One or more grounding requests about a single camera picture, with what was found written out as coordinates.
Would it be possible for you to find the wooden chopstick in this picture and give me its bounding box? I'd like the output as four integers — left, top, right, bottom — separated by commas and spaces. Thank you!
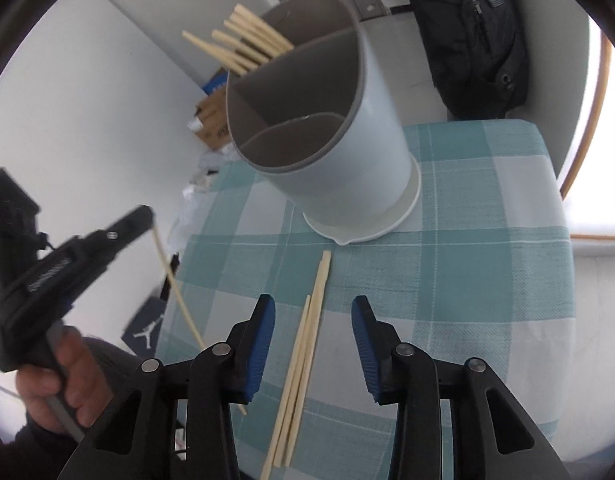
260, 295, 311, 480
211, 29, 270, 65
281, 259, 326, 467
224, 13, 289, 58
273, 250, 334, 468
182, 30, 248, 76
234, 3, 294, 51
149, 219, 249, 417
224, 50, 260, 72

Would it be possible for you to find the left hand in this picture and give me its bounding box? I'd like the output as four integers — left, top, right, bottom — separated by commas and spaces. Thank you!
16, 326, 114, 434

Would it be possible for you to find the dark blue shoe box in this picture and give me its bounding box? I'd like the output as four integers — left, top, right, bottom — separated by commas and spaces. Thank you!
121, 296, 166, 359

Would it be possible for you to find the teal plaid tablecloth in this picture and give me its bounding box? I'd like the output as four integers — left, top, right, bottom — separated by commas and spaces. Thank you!
178, 120, 575, 479

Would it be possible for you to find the white plastic bag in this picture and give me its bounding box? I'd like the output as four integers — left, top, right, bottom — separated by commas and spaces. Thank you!
166, 143, 240, 252

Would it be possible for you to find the brown cardboard box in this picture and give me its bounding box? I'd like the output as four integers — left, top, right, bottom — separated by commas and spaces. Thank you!
190, 87, 232, 151

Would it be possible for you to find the blue cardboard box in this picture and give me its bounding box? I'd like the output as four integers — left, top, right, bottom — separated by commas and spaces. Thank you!
201, 67, 228, 96

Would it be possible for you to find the white grey utensil holder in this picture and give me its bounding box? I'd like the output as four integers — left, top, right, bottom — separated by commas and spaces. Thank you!
226, 0, 421, 246

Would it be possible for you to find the black backpack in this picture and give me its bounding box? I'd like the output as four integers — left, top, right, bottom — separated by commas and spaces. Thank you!
409, 0, 530, 120

